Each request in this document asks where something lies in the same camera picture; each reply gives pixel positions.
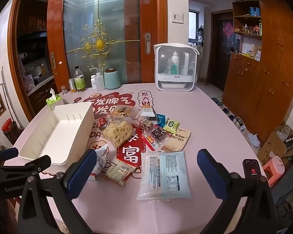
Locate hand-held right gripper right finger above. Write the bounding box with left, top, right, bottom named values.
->
left=197, top=149, right=277, bottom=234

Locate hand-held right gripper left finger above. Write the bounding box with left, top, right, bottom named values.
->
left=17, top=148, right=105, bottom=234

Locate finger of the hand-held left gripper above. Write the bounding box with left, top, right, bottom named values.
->
left=0, top=148, right=19, bottom=168
left=0, top=155, right=52, bottom=178

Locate red and white snack bag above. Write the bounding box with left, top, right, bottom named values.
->
left=88, top=144, right=109, bottom=181

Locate white plastic storage bin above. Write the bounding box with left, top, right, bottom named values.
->
left=19, top=102, right=95, bottom=165

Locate beige snack packet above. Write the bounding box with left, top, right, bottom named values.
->
left=102, top=160, right=137, bottom=187

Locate large clear blue snack packet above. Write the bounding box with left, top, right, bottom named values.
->
left=137, top=150, right=192, bottom=200

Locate small red snack packet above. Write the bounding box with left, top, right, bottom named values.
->
left=98, top=117, right=109, bottom=130

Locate clear corn puff bag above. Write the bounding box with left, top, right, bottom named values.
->
left=104, top=117, right=135, bottom=148

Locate small green snack packet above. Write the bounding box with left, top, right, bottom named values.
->
left=163, top=119, right=180, bottom=134

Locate red zip bag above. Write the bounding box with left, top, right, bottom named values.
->
left=142, top=126, right=167, bottom=150

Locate small blue snack packet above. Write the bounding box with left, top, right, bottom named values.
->
left=156, top=113, right=169, bottom=127

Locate yellow cookie packet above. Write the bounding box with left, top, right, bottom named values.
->
left=112, top=105, right=133, bottom=117

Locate clear mixed nuts packet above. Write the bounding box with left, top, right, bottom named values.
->
left=137, top=117, right=157, bottom=130

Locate clear pale snack packet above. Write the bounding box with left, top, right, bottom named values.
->
left=129, top=107, right=142, bottom=123

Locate white and orange snack packet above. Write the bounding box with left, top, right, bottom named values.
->
left=140, top=104, right=155, bottom=118

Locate red lidded jar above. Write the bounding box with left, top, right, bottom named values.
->
left=2, top=118, right=20, bottom=143

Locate black smartphone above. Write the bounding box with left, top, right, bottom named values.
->
left=243, top=159, right=262, bottom=179

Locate row of shoes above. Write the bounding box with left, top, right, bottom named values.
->
left=210, top=95, right=261, bottom=147

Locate green tissue box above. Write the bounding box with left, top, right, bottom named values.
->
left=46, top=89, right=64, bottom=111

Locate pink device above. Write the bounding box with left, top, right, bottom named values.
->
left=262, top=156, right=285, bottom=187

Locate cardboard box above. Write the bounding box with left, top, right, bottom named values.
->
left=257, top=124, right=293, bottom=166

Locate glass bottle green label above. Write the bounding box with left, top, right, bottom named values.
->
left=74, top=66, right=86, bottom=92

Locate white squeeze bottle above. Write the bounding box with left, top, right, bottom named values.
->
left=89, top=67, right=105, bottom=92

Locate teal canister brown lid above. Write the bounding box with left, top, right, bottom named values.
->
left=104, top=68, right=121, bottom=90

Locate wooden storage cabinet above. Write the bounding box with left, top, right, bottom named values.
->
left=222, top=0, right=293, bottom=144

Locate white bottle sterilizer cabinet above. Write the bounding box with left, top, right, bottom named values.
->
left=153, top=43, right=201, bottom=92

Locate dark entrance door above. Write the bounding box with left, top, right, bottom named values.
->
left=211, top=10, right=235, bottom=90

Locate wooden glass sliding door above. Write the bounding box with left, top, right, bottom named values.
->
left=47, top=0, right=168, bottom=86

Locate grey mop handle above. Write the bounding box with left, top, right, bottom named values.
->
left=1, top=66, right=15, bottom=127

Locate white wall switch panel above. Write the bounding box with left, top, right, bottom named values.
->
left=171, top=12, right=184, bottom=23

